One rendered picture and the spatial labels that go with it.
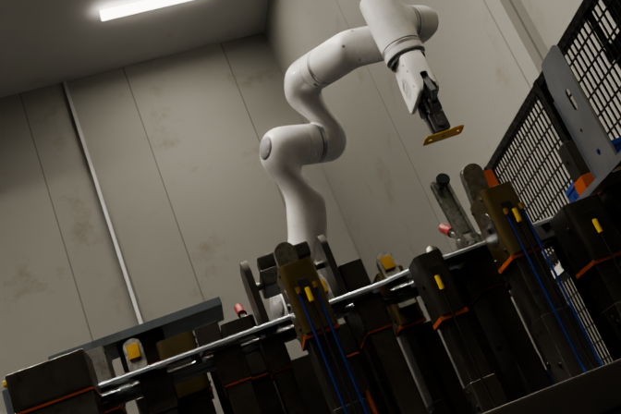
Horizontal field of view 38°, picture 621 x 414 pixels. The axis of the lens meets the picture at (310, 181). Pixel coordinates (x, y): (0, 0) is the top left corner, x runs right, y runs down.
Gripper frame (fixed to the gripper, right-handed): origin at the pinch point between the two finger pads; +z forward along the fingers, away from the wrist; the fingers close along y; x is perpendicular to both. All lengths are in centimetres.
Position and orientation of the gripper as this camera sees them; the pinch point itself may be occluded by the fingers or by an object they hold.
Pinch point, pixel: (438, 124)
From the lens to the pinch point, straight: 178.8
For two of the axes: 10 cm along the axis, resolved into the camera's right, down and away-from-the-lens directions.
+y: 0.5, -3.8, -9.2
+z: 3.6, 8.7, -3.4
